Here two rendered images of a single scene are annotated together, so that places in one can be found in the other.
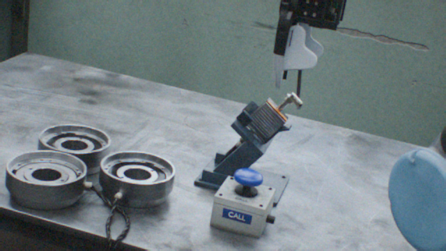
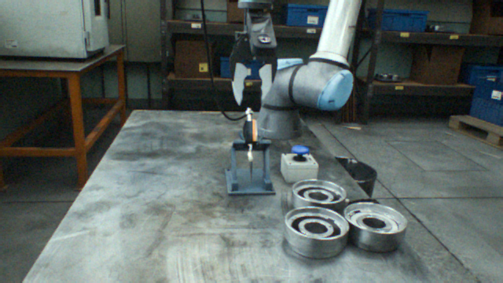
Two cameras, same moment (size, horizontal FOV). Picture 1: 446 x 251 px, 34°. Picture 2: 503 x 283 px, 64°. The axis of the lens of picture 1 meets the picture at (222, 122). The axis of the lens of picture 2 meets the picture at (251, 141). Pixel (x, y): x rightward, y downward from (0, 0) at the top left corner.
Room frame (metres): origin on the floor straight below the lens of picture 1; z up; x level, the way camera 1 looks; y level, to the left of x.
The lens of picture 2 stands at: (1.29, 0.72, 1.17)
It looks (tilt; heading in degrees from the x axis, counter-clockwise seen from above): 19 degrees down; 250
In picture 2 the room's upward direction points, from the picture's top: 3 degrees clockwise
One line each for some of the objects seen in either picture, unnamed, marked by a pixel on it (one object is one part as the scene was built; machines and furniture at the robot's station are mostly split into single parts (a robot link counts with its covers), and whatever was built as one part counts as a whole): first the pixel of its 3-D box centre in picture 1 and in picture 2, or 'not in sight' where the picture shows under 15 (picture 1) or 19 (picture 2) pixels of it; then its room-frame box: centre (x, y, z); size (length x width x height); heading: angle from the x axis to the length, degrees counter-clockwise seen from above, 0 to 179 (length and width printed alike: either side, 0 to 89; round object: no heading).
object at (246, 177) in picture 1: (246, 188); (299, 156); (0.88, -0.05, 0.85); 0.04 x 0.04 x 0.05
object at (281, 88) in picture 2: not in sight; (284, 80); (0.78, -0.38, 0.97); 0.13 x 0.12 x 0.14; 124
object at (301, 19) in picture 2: not in sight; (307, 16); (-0.75, -3.23, 1.11); 0.52 x 0.38 x 0.22; 167
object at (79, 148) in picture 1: (74, 150); (315, 232); (0.98, 0.21, 0.82); 0.10 x 0.10 x 0.04
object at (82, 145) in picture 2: not in sight; (70, 104); (1.57, -2.60, 0.39); 1.50 x 0.62 x 0.78; 77
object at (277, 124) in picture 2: not in sight; (279, 117); (0.79, -0.38, 0.85); 0.15 x 0.15 x 0.10
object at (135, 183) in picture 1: (136, 179); (317, 200); (0.91, 0.11, 0.82); 0.10 x 0.10 x 0.04
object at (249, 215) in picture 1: (247, 206); (298, 166); (0.88, -0.05, 0.82); 0.08 x 0.07 x 0.05; 77
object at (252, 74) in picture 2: not in sight; (244, 66); (-0.11, -3.38, 0.56); 0.52 x 0.38 x 0.22; 164
